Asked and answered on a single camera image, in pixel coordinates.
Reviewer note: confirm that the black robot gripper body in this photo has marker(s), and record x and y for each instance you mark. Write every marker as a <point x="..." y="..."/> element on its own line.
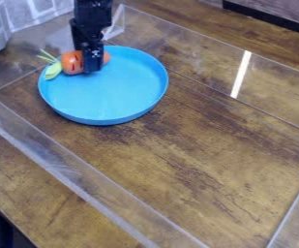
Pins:
<point x="91" y="18"/>

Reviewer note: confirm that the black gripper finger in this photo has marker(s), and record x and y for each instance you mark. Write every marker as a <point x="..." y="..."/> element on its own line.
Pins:
<point x="92" y="54"/>
<point x="76" y="38"/>

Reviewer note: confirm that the orange toy carrot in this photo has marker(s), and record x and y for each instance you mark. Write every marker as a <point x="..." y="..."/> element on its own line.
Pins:
<point x="68" y="64"/>

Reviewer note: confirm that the blue round tray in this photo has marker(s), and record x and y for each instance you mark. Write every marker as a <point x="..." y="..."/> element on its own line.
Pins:
<point x="112" y="96"/>

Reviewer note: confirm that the white grid curtain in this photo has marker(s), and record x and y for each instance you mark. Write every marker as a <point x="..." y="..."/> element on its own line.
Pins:
<point x="24" y="13"/>

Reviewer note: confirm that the clear acrylic enclosure wall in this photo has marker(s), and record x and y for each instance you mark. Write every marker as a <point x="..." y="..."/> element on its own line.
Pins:
<point x="202" y="173"/>

